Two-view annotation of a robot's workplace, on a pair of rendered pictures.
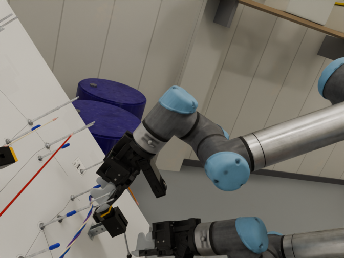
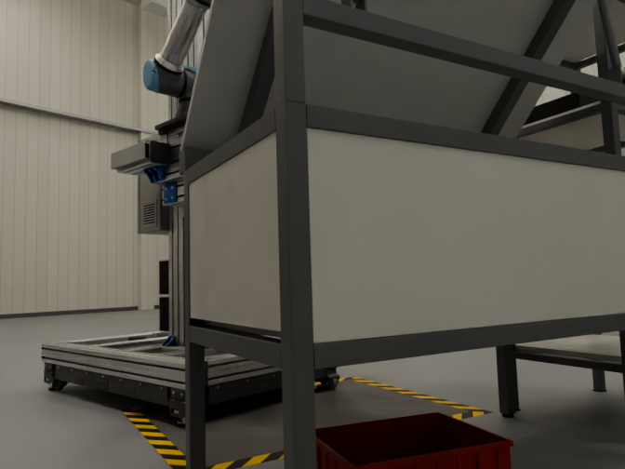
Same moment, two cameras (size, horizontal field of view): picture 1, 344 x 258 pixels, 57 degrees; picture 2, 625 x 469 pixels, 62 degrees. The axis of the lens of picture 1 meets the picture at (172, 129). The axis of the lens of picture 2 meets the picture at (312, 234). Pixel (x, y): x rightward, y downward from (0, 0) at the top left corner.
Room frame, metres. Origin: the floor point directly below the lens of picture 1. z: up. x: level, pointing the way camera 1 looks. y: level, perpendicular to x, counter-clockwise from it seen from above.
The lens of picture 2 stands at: (1.27, 1.36, 0.50)
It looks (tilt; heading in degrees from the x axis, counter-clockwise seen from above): 5 degrees up; 245
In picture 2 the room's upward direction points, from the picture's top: 2 degrees counter-clockwise
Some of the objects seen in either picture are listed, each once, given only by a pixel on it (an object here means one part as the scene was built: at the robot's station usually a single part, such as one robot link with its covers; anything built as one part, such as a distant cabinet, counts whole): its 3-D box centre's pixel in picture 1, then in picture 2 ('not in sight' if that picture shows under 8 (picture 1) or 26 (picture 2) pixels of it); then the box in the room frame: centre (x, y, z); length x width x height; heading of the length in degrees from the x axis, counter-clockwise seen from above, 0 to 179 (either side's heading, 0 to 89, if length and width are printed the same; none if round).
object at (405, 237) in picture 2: not in sight; (436, 240); (0.38, 0.26, 0.60); 1.17 x 0.58 x 0.40; 4
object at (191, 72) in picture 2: not in sight; (191, 86); (0.81, -0.74, 1.33); 0.13 x 0.12 x 0.14; 19
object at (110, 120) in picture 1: (96, 152); not in sight; (2.17, 0.50, 0.44); 1.17 x 0.72 x 0.88; 23
